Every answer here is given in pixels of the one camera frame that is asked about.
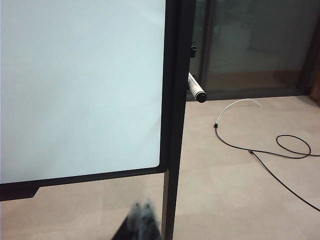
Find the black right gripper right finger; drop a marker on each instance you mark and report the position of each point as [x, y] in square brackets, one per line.
[150, 225]

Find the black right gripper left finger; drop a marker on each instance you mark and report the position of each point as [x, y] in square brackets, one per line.
[131, 225]

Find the white marker pen black cap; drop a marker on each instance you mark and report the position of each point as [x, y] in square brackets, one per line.
[196, 88]

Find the black pen holder clip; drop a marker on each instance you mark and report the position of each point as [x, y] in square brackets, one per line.
[193, 49]

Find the black whiteboard stand post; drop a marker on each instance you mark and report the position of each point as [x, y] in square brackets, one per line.
[178, 125]

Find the white glass whiteboard black frame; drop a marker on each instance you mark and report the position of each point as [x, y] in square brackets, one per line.
[80, 82]

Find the dark glass door frame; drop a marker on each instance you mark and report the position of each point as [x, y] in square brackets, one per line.
[250, 93]

